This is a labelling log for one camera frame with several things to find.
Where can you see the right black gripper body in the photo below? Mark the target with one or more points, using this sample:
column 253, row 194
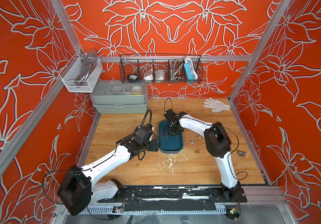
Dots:
column 173, row 131

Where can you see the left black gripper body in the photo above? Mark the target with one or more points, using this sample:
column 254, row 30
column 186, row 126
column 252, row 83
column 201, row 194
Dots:
column 152, row 145

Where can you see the teal plastic storage box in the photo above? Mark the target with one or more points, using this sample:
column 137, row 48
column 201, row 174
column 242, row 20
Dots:
column 169, row 144

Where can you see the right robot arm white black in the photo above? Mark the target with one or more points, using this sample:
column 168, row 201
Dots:
column 218, row 145

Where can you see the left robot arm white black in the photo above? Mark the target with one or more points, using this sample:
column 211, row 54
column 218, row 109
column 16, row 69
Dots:
column 78, row 188

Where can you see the light blue box in basket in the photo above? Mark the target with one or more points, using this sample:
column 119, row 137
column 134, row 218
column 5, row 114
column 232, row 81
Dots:
column 189, row 69

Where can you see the grey lidded storage container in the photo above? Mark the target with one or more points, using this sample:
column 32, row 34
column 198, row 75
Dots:
column 115, row 97

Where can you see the white work glove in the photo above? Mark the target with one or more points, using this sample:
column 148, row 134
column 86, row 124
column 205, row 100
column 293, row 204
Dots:
column 216, row 106

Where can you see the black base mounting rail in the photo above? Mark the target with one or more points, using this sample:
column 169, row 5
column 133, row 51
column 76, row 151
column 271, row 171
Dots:
column 175, row 197

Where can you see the black wire wall basket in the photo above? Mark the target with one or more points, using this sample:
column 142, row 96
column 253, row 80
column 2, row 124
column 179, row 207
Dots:
column 157, row 68

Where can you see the clear plastic wall bin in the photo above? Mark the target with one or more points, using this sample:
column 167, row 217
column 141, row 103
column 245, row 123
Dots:
column 82, row 73

